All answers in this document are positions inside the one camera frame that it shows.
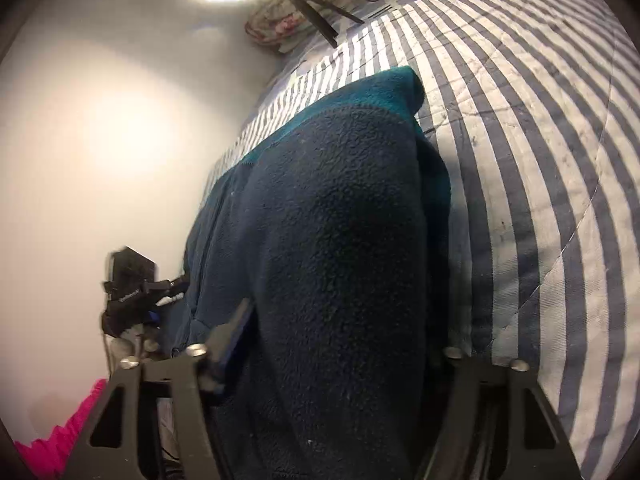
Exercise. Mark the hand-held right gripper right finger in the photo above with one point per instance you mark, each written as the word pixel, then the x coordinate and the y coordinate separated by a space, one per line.
pixel 465 385

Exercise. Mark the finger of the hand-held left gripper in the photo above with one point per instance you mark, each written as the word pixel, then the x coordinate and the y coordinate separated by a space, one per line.
pixel 167 287

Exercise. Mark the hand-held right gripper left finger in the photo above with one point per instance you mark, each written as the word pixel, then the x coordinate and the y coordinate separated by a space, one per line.
pixel 227 340

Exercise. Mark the teal plaid fleece jacket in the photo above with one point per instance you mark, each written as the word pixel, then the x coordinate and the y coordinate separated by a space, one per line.
pixel 340 240

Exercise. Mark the person's pink garment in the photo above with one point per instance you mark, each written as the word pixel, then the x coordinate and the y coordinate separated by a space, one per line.
pixel 60 440

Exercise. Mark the striped bed mattress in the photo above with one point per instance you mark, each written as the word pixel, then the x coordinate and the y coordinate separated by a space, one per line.
pixel 525 160

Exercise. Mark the folded floral quilt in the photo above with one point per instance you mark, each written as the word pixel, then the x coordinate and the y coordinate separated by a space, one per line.
pixel 272 27

